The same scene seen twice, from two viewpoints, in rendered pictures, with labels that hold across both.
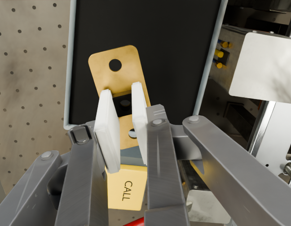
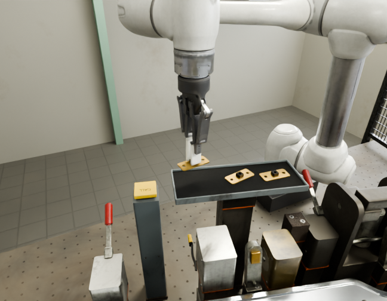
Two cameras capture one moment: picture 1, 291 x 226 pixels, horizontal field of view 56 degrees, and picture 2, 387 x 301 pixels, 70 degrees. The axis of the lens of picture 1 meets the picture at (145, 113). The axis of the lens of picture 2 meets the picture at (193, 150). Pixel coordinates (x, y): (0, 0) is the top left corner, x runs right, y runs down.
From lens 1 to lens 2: 69 cm
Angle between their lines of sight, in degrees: 72
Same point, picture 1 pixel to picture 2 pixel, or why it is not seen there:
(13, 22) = (178, 227)
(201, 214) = (100, 267)
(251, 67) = (212, 232)
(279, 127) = not seen: outside the picture
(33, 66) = not seen: hidden behind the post
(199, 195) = (117, 260)
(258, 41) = (224, 230)
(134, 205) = (137, 193)
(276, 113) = not seen: outside the picture
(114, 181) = (149, 186)
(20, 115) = (121, 236)
